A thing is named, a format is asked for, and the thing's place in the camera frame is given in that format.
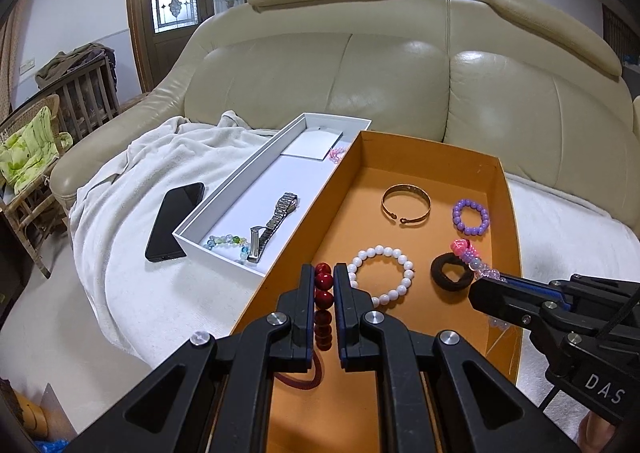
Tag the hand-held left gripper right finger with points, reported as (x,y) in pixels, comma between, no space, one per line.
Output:
(340,318)

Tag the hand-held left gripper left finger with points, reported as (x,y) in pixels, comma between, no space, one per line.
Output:
(307,313)

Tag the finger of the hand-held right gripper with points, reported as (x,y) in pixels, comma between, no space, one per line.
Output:
(500,303)
(600,295)

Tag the orange cardboard box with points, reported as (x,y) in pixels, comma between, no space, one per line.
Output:
(370,228)

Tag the silver metal wristwatch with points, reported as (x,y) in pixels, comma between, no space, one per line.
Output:
(280,213)

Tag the white long cardboard box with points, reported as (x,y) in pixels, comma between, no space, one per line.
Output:
(300,178)

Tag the gold bangle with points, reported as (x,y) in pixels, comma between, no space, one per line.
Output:
(405,188)

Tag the black smartphone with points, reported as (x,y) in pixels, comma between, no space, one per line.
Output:
(175,223)

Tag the white card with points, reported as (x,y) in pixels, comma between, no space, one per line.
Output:
(310,145)

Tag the white blanket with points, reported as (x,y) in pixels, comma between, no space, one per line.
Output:
(125,173)

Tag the beige leather sofa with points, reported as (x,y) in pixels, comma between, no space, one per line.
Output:
(300,68)

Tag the wicker chair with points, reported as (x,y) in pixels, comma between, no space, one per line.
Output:
(30,213)

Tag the wooden crib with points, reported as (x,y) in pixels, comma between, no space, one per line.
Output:
(85,98)

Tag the green patterned cushion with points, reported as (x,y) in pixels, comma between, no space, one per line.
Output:
(30,148)

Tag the pile of olive clothes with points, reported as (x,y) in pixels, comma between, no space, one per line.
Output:
(70,60)

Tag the white wall socket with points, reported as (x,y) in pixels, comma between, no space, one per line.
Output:
(27,67)

